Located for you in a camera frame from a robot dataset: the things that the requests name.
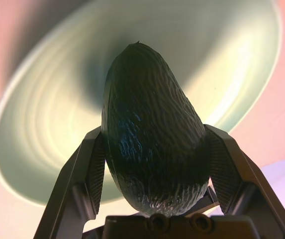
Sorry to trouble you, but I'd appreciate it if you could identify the pale green plate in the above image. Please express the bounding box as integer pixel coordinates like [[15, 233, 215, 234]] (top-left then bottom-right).
[[0, 0, 282, 208]]

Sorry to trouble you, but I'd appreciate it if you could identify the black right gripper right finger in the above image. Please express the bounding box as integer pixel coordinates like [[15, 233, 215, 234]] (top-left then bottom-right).
[[204, 123, 285, 239]]

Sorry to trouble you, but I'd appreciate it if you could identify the dark green avocado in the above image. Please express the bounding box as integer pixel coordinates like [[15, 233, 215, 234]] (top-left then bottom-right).
[[100, 41, 211, 217]]

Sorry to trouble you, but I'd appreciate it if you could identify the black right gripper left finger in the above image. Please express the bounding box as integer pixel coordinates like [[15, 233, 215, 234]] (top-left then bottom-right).
[[34, 125, 106, 239]]

